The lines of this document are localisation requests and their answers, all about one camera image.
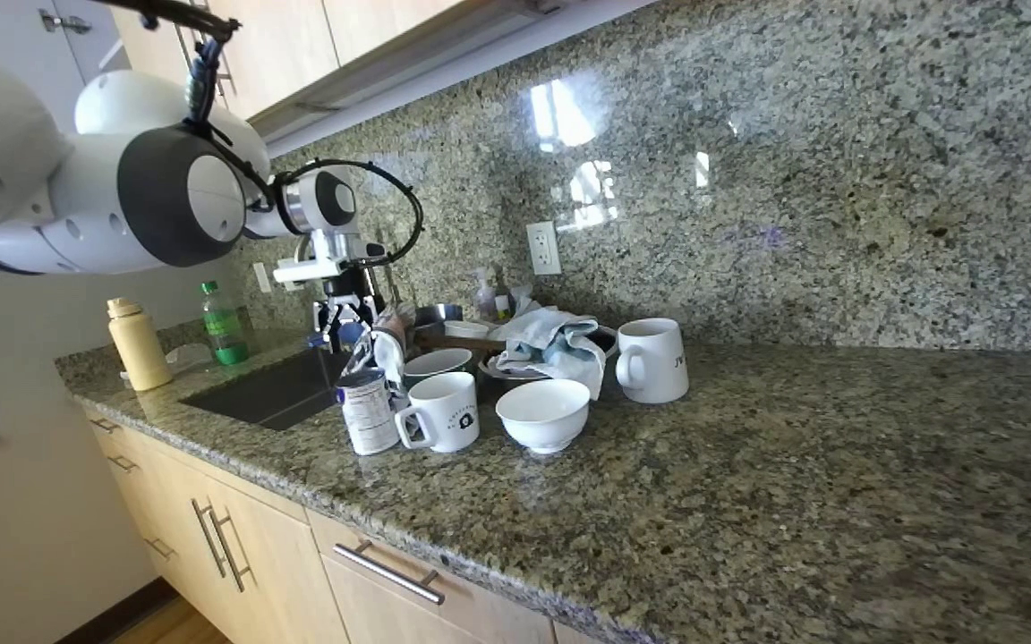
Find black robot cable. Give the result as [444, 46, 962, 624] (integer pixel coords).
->
[98, 0, 427, 273]

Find small white cup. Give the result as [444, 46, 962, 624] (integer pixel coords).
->
[442, 314, 498, 343]

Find stainless steel sink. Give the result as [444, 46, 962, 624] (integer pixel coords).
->
[176, 343, 359, 432]

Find white wall cabinet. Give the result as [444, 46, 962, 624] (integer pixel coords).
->
[0, 0, 126, 87]

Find clear pump soap dispenser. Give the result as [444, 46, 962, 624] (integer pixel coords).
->
[473, 264, 515, 318]

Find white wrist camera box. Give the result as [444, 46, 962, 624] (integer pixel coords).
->
[270, 250, 359, 285]

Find light wood lower cabinets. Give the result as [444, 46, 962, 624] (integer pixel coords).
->
[75, 399, 616, 644]

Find blue and white cloth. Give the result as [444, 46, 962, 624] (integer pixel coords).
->
[491, 301, 611, 403]

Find patterned white towel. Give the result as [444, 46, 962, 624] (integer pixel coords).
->
[339, 326, 407, 394]

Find black pan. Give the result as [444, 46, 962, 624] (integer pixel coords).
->
[473, 350, 544, 391]

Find large plain white mug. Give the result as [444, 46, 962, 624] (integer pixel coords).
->
[610, 314, 691, 407]

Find white wall outlet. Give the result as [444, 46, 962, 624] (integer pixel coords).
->
[524, 223, 565, 279]

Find green plastic bottle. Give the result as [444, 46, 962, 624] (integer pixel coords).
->
[197, 279, 256, 374]

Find white mug with logo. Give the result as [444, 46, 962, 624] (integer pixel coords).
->
[390, 368, 485, 458]

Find tin can with label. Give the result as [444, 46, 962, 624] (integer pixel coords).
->
[336, 368, 401, 458]

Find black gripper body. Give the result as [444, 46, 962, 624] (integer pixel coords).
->
[313, 275, 379, 324]

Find metal cabinet hinge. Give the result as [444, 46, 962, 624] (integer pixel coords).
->
[35, 7, 98, 37]

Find white bowl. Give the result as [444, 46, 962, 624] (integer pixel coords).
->
[491, 376, 596, 458]

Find vertical metal cabinet handle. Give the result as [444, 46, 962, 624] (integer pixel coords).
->
[190, 499, 229, 582]
[208, 504, 259, 599]

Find white mug with dark rim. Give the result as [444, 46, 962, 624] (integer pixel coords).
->
[401, 343, 478, 388]

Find yellow bottle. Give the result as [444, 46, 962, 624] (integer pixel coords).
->
[103, 297, 173, 399]

